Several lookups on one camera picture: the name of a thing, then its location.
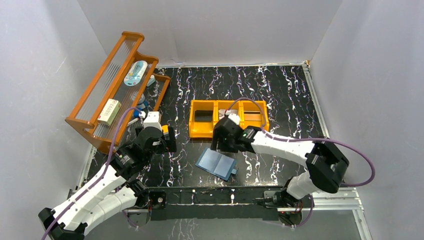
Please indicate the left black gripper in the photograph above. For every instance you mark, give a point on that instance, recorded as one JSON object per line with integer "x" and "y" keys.
{"x": 168, "y": 143}

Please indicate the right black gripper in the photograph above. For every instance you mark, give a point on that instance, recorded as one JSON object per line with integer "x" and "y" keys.
{"x": 218, "y": 138}

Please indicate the blue card holder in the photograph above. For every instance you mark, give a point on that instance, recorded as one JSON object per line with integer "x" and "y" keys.
{"x": 217, "y": 164}

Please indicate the yellow three-compartment bin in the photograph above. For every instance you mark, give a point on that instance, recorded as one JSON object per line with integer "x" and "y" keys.
{"x": 205, "y": 129}

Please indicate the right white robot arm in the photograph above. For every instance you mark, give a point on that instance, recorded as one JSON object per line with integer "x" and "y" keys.
{"x": 325, "y": 164}

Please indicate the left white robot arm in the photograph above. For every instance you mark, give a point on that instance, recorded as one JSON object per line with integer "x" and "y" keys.
{"x": 113, "y": 188}

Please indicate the silver cards in bin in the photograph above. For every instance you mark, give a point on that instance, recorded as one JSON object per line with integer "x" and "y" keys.
{"x": 222, "y": 113}

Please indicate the yellow grey eraser block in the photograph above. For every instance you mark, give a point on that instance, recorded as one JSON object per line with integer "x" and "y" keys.
{"x": 165, "y": 129}

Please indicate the white pen on shelf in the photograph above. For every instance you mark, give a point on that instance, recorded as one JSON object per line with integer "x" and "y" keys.
{"x": 132, "y": 122}

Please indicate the small grey blue item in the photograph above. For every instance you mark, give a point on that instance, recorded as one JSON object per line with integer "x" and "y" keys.
{"x": 151, "y": 81}

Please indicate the white red small box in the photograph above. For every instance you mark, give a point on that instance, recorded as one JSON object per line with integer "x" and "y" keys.
{"x": 109, "y": 112}

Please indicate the orange wooden shelf rack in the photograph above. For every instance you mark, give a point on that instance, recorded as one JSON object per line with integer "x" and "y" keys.
{"x": 108, "y": 83}

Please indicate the light blue oval case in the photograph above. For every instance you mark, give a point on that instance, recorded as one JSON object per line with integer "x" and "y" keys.
{"x": 135, "y": 73}

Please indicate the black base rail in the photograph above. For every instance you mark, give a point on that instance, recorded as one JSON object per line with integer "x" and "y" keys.
{"x": 234, "y": 202}

